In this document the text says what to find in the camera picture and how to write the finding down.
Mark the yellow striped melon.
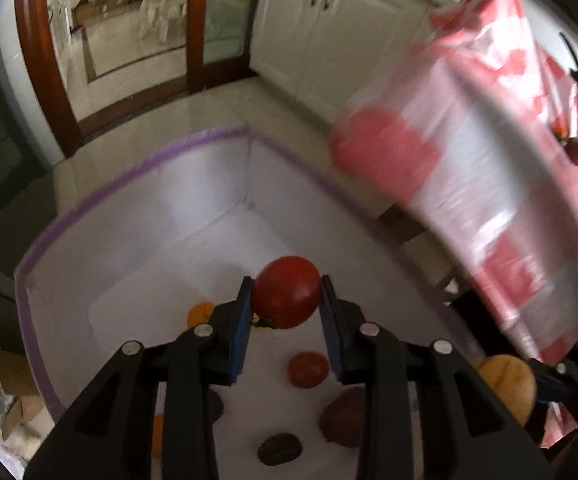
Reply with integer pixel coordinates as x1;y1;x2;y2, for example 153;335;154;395
477;354;538;426

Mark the dark passion fruit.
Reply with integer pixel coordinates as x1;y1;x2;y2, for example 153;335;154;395
209;389;224;424
257;432;303;467

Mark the large dark red apple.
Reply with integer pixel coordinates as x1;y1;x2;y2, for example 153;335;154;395
318;387;365;448

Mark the orange mandarin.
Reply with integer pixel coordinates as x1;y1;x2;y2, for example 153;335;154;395
151;414;164;458
187;301;215;328
553;126;569;141

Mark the red tomato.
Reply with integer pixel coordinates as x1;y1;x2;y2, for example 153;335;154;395
251;256;321;330
287;351;330;389

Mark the dark passion fruit front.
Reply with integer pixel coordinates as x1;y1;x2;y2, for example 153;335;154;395
257;432;303;467

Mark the red apple with stem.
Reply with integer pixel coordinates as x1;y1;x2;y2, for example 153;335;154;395
564;138;578;166

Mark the orange mandarin back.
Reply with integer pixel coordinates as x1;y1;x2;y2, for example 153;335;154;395
553;126;569;141

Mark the white kitchen cabinet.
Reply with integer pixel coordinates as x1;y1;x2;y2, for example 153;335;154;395
250;0;450;122

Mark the cardboard box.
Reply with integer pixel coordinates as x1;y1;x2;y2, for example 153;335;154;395
0;348;54;464

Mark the white storage bin purple trim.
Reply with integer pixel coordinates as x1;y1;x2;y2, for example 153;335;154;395
16;127;478;479

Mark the red white checkered tablecloth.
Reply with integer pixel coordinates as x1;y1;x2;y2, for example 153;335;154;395
329;0;578;365

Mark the wooden glass door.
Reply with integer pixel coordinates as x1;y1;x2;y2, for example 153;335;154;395
13;0;257;157

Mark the white chair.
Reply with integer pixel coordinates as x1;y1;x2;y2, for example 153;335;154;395
138;0;187;44

